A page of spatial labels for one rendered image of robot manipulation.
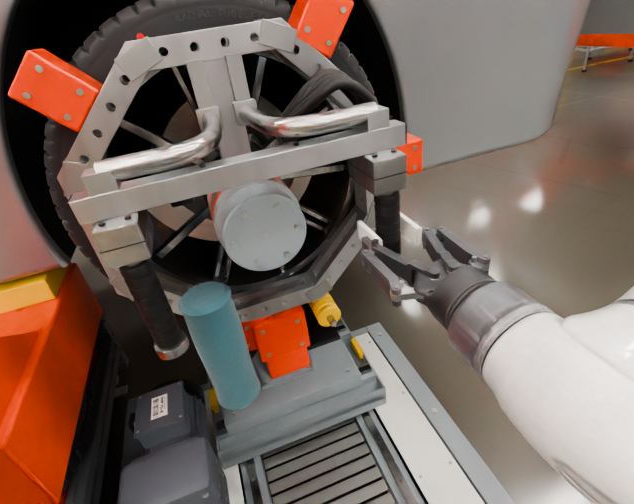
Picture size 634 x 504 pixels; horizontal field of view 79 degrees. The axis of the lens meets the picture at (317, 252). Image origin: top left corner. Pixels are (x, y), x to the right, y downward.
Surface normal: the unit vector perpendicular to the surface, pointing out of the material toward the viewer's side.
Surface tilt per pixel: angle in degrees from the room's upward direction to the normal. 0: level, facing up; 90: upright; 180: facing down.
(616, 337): 8
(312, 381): 0
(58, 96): 90
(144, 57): 90
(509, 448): 0
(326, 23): 90
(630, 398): 13
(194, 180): 90
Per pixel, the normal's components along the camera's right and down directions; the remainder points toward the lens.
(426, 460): -0.13, -0.84
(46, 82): 0.33, 0.47
